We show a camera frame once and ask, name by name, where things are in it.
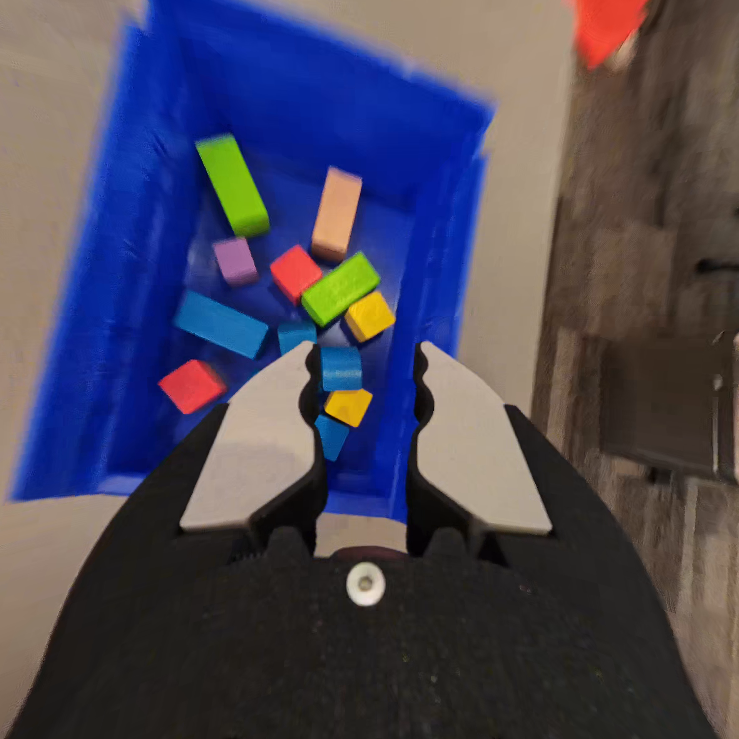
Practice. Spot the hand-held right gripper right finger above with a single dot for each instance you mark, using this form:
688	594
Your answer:
479	456

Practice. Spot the pile of coloured wooden blocks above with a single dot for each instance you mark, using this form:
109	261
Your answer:
283	295

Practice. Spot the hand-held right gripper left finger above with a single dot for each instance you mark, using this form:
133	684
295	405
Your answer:
248	456

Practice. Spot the blue plastic bin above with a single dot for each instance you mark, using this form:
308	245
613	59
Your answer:
127	231

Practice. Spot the grey desk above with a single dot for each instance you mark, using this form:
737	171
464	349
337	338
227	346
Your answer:
508	254

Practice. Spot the red floor object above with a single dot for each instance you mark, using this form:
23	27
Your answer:
606	25

